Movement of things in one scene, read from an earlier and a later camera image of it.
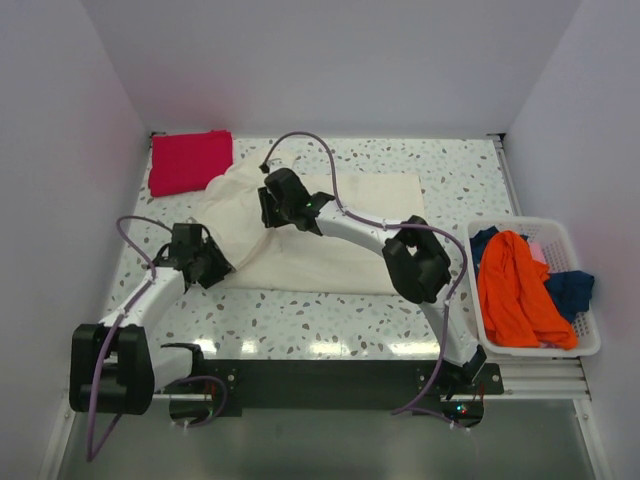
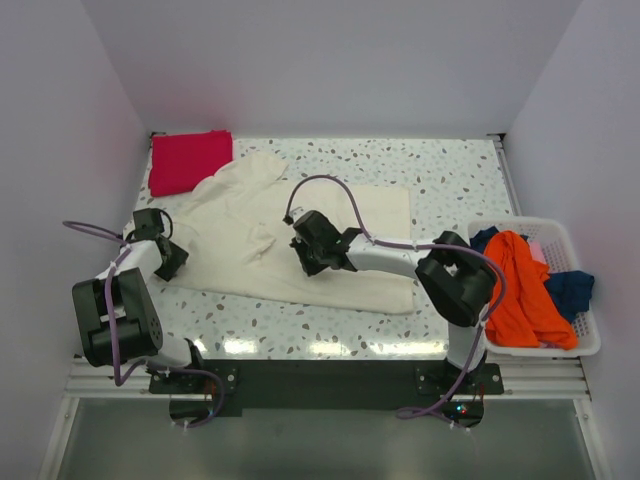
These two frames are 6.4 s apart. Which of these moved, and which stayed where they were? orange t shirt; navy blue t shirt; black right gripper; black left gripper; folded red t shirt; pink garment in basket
Moved: black right gripper; black left gripper
Stayed: navy blue t shirt; pink garment in basket; orange t shirt; folded red t shirt
